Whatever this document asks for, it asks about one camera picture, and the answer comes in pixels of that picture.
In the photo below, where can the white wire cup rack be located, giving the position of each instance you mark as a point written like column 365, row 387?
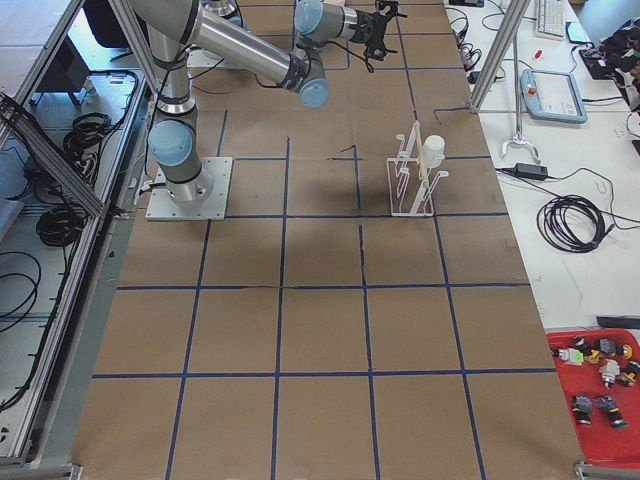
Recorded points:
column 408, row 195

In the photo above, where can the red parts tray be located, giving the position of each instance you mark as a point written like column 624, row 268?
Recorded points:
column 602, row 444

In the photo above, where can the silver grabber pole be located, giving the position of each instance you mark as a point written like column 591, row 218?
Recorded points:
column 518, row 140

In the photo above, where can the wooden rack dowel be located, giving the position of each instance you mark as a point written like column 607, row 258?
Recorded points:
column 421, row 161

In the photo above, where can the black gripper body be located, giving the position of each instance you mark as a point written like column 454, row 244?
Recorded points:
column 363, row 23

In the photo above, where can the white keyboard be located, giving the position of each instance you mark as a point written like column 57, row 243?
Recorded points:
column 550, row 20

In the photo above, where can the black power adapter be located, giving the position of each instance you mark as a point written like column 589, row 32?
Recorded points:
column 531, row 171

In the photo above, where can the white plastic cup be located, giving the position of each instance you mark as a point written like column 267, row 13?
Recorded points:
column 433, row 148

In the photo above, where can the teach pendant tablet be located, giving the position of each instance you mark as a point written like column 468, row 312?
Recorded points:
column 552, row 96

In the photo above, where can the aluminium frame post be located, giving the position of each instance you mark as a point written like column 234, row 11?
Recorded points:
column 503, row 39

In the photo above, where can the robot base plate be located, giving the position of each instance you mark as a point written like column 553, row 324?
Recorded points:
column 204, row 198

